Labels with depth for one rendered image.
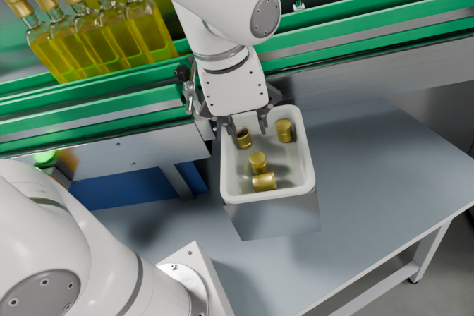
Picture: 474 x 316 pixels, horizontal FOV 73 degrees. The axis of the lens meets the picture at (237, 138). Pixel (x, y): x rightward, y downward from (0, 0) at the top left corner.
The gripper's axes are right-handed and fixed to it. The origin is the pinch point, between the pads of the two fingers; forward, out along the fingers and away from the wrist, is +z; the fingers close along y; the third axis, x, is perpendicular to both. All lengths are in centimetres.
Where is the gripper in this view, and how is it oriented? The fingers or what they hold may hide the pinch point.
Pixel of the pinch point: (247, 125)
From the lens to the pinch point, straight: 59.0
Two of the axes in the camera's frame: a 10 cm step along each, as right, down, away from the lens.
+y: -9.7, 2.0, 1.4
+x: 0.5, 7.3, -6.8
